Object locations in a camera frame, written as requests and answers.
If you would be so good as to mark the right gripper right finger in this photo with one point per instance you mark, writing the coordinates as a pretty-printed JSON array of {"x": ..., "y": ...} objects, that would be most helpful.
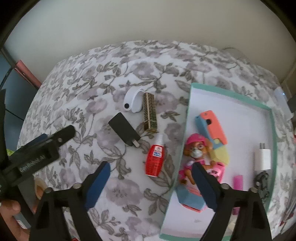
[{"x": 252, "y": 222}]

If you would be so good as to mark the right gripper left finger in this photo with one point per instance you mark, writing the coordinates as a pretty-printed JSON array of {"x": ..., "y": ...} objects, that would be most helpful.
[{"x": 49, "y": 221}]

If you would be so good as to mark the black toy car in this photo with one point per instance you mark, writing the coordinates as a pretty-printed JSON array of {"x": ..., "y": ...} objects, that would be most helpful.
[{"x": 261, "y": 184}]

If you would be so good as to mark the white usb charger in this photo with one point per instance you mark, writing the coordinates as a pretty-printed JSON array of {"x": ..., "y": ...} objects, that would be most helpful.
[{"x": 262, "y": 158}]

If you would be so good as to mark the coral blue toy knife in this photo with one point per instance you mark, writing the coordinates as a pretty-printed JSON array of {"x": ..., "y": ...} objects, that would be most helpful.
[{"x": 190, "y": 198}]

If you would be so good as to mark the pink puppy toy figure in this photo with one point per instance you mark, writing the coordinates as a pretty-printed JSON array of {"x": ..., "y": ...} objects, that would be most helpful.
[{"x": 196, "y": 147}]

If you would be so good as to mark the coral toy knife yellow blade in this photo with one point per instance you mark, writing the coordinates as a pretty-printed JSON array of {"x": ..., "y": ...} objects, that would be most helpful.
[{"x": 209, "y": 126}]

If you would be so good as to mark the black usb charger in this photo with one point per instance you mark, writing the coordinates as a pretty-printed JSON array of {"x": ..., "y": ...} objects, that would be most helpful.
[{"x": 124, "y": 130}]

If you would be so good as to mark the red white glue bottle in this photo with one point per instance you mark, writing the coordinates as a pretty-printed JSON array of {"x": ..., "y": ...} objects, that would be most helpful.
[{"x": 155, "y": 157}]

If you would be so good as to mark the small white camera device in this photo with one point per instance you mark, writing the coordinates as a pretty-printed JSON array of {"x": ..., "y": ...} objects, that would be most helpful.
[{"x": 133, "y": 99}]

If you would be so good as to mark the person's left hand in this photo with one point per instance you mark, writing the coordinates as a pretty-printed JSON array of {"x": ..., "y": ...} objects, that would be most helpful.
[{"x": 9, "y": 208}]

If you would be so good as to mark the dark cabinet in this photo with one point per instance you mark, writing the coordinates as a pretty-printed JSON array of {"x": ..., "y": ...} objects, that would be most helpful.
[{"x": 19, "y": 96}]

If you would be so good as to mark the teal white shallow box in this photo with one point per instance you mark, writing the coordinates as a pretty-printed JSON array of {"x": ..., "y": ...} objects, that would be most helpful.
[{"x": 246, "y": 123}]

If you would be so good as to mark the floral grey white blanket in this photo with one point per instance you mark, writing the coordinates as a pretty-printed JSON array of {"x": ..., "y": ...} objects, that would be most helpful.
[{"x": 88, "y": 89}]

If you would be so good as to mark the white power bank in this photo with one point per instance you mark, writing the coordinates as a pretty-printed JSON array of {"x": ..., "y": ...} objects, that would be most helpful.
[{"x": 282, "y": 101}]

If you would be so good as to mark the pink board by wall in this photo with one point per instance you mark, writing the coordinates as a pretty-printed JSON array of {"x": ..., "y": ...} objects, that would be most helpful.
[{"x": 22, "y": 69}]

